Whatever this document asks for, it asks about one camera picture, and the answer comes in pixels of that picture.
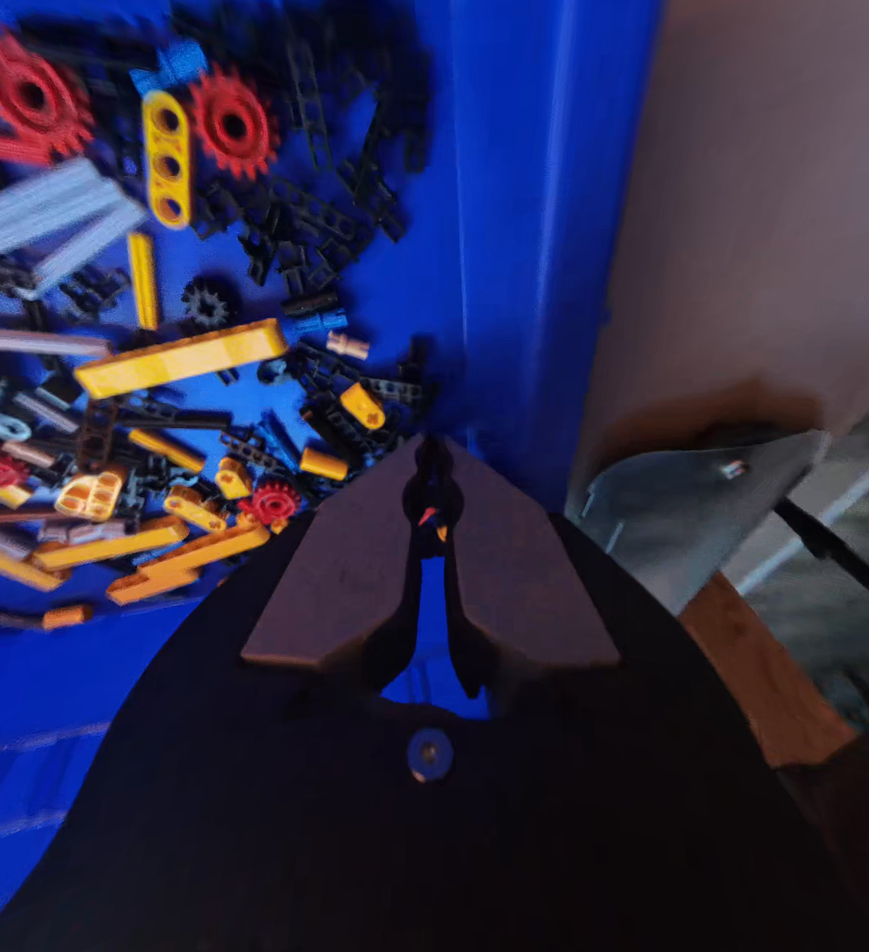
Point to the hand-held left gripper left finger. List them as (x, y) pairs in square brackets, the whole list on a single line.
[(345, 580)]

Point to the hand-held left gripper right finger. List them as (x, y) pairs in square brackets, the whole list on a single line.
[(523, 587)]

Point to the small black red lego part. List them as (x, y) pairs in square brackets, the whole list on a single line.
[(428, 517)]

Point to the pile of lego pieces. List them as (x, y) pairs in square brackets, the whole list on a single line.
[(181, 357)]

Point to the blue plastic bin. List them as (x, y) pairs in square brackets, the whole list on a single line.
[(516, 223)]

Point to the grey metal plate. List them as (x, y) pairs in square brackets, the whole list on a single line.
[(687, 506)]

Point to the brown wooden piece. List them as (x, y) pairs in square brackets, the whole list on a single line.
[(769, 669)]

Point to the black rod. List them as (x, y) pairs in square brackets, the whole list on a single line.
[(843, 558)]

